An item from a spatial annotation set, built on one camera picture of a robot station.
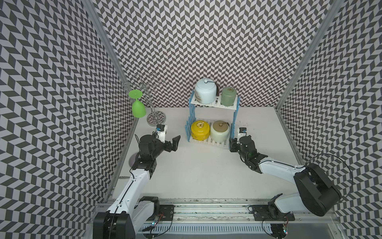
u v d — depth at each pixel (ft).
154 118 3.69
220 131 3.00
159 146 2.32
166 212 2.42
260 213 2.41
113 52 2.90
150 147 2.03
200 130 3.06
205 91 2.58
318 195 1.39
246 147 2.17
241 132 2.53
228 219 2.37
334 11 2.22
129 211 1.35
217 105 2.77
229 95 2.58
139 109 2.89
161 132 2.23
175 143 2.37
